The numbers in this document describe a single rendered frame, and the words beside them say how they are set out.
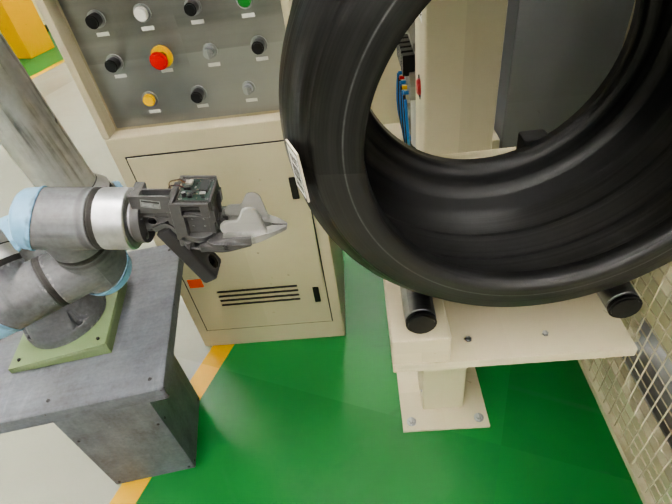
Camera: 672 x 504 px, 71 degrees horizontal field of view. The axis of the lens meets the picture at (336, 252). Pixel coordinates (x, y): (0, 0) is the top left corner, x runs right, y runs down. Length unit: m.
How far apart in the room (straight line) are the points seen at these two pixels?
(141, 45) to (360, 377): 1.21
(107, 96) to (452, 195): 0.93
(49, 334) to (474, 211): 0.96
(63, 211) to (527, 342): 0.70
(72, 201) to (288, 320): 1.15
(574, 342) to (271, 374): 1.19
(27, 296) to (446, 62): 0.76
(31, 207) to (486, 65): 0.73
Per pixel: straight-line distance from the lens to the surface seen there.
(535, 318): 0.85
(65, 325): 1.25
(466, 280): 0.62
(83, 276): 0.84
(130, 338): 1.24
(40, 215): 0.76
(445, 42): 0.86
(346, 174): 0.50
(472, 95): 0.91
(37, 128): 1.07
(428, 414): 1.63
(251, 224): 0.68
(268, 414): 1.71
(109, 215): 0.71
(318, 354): 1.80
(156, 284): 1.34
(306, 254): 1.52
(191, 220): 0.69
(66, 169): 1.10
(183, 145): 1.36
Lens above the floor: 1.44
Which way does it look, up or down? 42 degrees down
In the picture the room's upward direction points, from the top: 9 degrees counter-clockwise
